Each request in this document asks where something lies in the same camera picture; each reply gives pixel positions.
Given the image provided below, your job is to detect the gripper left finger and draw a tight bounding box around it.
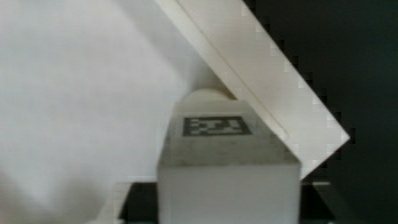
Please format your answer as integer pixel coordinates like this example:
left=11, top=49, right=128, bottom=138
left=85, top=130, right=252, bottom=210
left=119, top=182, right=158, bottom=224

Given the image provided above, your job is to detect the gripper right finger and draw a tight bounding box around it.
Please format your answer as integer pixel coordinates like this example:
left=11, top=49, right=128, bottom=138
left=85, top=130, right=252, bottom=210
left=299, top=182, right=355, bottom=224

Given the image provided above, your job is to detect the white table leg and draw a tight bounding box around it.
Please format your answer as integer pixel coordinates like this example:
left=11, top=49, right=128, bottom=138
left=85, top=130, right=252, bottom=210
left=156, top=89, right=300, bottom=224

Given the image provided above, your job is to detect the white square tabletop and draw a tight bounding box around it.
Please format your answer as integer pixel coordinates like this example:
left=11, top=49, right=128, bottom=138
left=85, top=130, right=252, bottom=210
left=0, top=0, right=348, bottom=224

